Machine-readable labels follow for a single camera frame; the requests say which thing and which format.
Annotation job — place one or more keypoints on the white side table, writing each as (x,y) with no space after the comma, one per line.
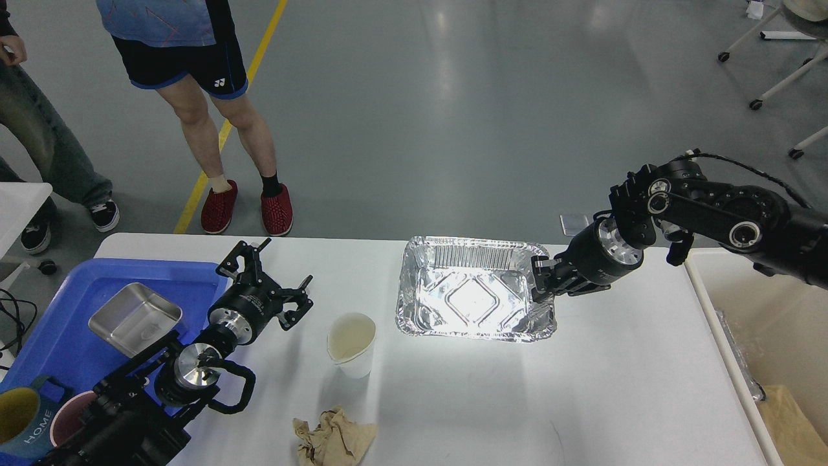
(19,203)

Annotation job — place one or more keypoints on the pink HOME mug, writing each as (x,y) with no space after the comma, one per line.
(67,420)

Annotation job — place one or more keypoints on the aluminium foil tray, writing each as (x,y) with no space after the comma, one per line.
(474,288)

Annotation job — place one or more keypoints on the person in blue shirt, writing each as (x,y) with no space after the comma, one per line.
(188,52)

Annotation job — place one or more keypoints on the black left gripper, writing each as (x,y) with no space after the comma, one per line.
(253,299)

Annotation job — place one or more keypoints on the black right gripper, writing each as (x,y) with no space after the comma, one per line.
(596,257)

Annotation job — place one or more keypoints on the white paper cup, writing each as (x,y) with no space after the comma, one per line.
(350,344)

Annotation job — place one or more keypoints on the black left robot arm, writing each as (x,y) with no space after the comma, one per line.
(140,410)

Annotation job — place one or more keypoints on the crumpled brown paper napkin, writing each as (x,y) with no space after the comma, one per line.
(336,439)

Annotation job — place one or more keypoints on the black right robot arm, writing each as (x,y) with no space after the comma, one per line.
(779,236)

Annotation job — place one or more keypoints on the stainless steel rectangular tray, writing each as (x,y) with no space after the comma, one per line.
(134,318)

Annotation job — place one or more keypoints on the blue plastic bin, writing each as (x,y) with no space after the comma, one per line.
(62,346)

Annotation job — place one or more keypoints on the beige plastic waste bin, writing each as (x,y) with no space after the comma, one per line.
(771,334)

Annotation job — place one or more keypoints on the blue HOME mug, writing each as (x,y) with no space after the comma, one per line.
(27,415)

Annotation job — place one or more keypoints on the white rolling chair base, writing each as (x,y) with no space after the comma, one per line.
(786,43)

